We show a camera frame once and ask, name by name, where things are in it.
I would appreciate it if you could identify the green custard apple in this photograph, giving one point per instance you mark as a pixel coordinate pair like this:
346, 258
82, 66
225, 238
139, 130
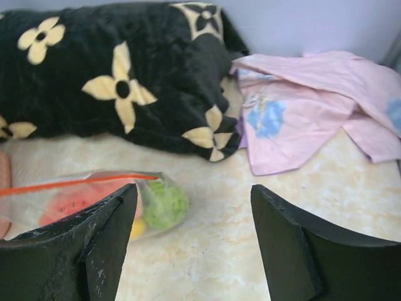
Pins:
164, 205

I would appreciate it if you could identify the orange carrot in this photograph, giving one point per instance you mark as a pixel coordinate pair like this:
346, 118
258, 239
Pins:
72, 199

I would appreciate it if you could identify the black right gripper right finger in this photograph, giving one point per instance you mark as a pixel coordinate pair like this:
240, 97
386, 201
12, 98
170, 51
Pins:
306, 257

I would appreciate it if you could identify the clear zip top bag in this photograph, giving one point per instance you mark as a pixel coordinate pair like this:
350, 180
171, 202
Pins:
22, 207

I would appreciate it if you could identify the yellow lemon fruit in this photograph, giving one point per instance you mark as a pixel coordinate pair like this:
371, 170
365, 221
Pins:
138, 228

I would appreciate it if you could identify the aluminium frame post right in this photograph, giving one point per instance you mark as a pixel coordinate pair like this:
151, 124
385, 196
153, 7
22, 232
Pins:
392, 57

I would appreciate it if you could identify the pink printed cloth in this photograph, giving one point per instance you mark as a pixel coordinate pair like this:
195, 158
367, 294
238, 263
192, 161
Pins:
294, 105

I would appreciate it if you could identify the black floral pillow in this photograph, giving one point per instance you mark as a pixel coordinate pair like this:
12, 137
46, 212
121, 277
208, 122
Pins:
150, 73

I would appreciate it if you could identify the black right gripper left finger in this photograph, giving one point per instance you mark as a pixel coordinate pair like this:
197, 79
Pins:
79, 257

